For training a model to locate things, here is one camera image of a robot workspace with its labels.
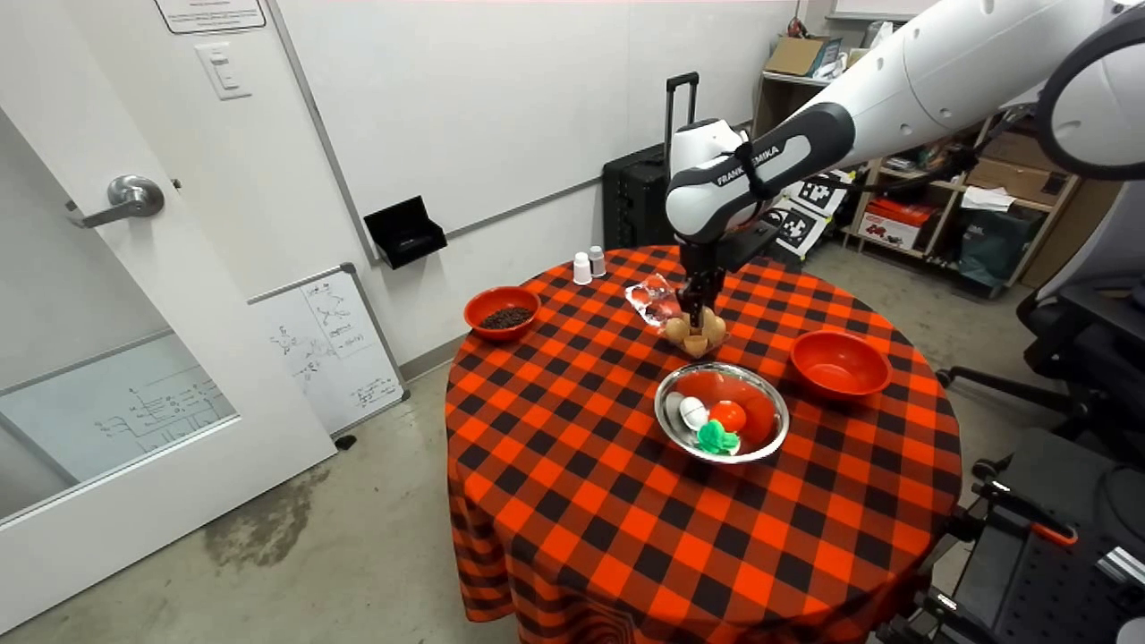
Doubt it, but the white door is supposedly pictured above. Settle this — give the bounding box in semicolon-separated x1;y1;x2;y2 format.
0;0;333;631

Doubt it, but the grey pepper shaker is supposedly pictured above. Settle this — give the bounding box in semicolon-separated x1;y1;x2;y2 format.
586;247;608;279

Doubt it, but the silver metal bowl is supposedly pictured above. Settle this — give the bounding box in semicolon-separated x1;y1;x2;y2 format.
655;360;790;465

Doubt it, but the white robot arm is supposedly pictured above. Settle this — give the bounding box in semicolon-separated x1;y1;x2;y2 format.
666;0;1145;315

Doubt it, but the silver door lever handle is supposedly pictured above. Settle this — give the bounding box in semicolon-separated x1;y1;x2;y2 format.
64;175;165;230

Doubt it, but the black cart with orange handle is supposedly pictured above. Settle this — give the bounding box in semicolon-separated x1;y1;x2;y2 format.
871;432;1145;644

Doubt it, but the black office chair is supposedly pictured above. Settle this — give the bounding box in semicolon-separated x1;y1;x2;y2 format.
941;175;1145;469

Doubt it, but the white salt shaker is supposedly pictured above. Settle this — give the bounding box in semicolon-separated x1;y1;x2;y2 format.
571;250;593;285

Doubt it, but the black wall-mounted holder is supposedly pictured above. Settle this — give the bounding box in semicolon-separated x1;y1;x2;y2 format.
364;197;446;268

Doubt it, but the green toy broccoli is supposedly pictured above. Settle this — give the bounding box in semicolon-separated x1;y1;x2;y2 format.
698;421;742;454

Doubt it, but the black rolling suitcase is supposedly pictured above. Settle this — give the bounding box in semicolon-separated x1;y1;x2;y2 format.
601;73;703;250

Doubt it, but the black white fiducial marker board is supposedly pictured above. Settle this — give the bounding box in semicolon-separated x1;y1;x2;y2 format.
766;172;850;259

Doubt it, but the red bowl with dark contents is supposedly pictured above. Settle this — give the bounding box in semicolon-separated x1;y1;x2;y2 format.
465;285;542;343

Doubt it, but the orange black checkered tablecloth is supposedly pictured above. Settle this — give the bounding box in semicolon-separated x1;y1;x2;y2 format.
444;247;964;644

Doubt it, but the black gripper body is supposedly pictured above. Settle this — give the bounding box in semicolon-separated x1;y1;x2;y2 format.
679;218;775;315

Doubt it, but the white light switch plate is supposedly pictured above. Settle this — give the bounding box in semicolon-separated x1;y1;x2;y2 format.
198;42;247;101

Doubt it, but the clear plastic egg carton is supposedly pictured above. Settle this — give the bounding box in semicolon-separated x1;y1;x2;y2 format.
623;271;725;359

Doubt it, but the white egg in bowl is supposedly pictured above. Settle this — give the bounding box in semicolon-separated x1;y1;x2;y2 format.
679;398;710;432

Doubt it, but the small leaning whiteboard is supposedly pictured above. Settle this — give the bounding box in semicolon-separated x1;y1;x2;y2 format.
250;265;403;432

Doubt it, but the red plastic bowl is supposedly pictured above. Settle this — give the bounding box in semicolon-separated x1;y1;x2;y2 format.
790;330;892;401

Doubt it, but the orange toy tomato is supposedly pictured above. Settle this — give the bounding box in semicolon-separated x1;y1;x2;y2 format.
710;401;748;432

